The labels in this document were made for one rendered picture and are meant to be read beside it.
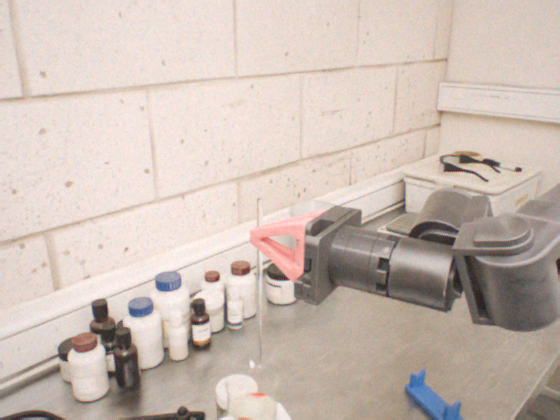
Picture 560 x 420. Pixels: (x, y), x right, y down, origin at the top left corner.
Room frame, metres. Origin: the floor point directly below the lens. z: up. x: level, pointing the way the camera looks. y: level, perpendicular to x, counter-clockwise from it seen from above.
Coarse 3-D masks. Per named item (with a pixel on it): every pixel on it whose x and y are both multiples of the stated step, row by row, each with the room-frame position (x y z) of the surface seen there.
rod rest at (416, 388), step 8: (416, 376) 0.68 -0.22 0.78; (424, 376) 0.69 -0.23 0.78; (408, 384) 0.69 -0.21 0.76; (416, 384) 0.68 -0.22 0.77; (424, 384) 0.69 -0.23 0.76; (408, 392) 0.68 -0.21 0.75; (416, 392) 0.67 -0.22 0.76; (424, 392) 0.67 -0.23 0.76; (432, 392) 0.67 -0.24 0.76; (416, 400) 0.66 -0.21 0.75; (424, 400) 0.65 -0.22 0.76; (432, 400) 0.65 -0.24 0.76; (440, 400) 0.65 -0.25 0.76; (424, 408) 0.64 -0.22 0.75; (432, 408) 0.63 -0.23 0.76; (440, 408) 0.63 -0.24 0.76; (448, 408) 0.61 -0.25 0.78; (456, 408) 0.61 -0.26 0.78; (432, 416) 0.62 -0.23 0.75; (440, 416) 0.62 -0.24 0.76; (448, 416) 0.61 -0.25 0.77; (456, 416) 0.61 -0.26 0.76
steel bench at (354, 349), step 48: (336, 288) 1.03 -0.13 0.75; (240, 336) 0.84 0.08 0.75; (288, 336) 0.84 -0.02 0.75; (336, 336) 0.84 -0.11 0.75; (384, 336) 0.84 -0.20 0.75; (432, 336) 0.84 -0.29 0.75; (480, 336) 0.84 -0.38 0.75; (528, 336) 0.84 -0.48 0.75; (48, 384) 0.70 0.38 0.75; (144, 384) 0.70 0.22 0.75; (192, 384) 0.70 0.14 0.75; (288, 384) 0.70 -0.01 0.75; (336, 384) 0.70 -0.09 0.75; (384, 384) 0.70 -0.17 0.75; (432, 384) 0.70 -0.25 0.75; (480, 384) 0.70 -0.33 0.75; (528, 384) 0.70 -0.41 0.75
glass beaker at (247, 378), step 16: (240, 368) 0.52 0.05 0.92; (256, 368) 0.52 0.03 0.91; (224, 384) 0.49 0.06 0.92; (240, 384) 0.52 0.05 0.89; (256, 384) 0.52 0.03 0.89; (272, 384) 0.51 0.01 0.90; (240, 400) 0.47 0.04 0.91; (256, 400) 0.46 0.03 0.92; (272, 400) 0.48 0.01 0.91; (240, 416) 0.47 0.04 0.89; (256, 416) 0.47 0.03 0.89; (272, 416) 0.48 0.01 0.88
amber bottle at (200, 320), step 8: (200, 304) 0.81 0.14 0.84; (200, 312) 0.81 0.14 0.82; (192, 320) 0.81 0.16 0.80; (200, 320) 0.81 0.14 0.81; (208, 320) 0.82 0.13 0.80; (192, 328) 0.81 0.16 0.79; (200, 328) 0.80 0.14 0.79; (208, 328) 0.81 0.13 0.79; (192, 336) 0.81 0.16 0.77; (200, 336) 0.80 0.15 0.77; (208, 336) 0.81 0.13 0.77; (200, 344) 0.80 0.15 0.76; (208, 344) 0.81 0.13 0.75
